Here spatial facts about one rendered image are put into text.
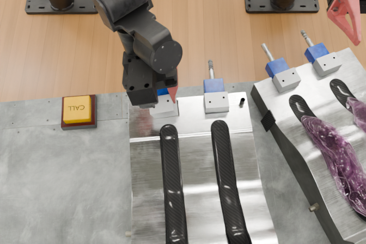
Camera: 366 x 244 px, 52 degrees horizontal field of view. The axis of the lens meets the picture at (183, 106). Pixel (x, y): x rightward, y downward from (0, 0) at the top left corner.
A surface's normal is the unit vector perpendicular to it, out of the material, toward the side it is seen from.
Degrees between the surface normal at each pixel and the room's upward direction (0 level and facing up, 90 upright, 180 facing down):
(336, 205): 12
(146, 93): 72
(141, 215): 27
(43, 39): 0
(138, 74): 21
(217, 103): 0
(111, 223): 0
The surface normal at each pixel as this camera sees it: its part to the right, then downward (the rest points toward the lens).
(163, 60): 0.58, 0.51
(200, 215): -0.04, -0.79
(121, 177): 0.00, -0.40
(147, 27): -0.23, -0.64
